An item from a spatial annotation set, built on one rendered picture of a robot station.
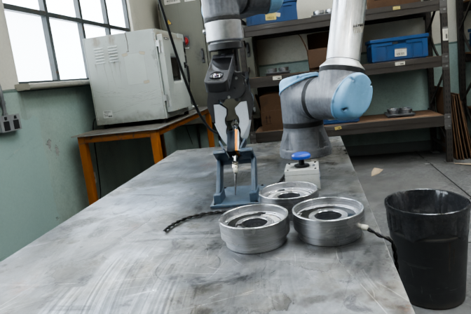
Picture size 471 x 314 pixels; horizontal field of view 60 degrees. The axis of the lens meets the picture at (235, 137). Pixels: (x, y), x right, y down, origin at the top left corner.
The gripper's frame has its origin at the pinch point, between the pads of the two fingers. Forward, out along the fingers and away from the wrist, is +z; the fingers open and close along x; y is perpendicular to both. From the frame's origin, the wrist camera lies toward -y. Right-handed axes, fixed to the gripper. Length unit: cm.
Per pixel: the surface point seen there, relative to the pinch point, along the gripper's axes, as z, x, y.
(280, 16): -64, 1, 331
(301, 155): 4.7, -13.5, 0.0
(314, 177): 9.1, -15.7, -1.7
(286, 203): 8.6, -10.6, -18.3
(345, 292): 11.8, -17.7, -40.3
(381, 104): 37, -97, 378
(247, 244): 10.1, -5.6, -30.4
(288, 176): 8.4, -10.5, -1.6
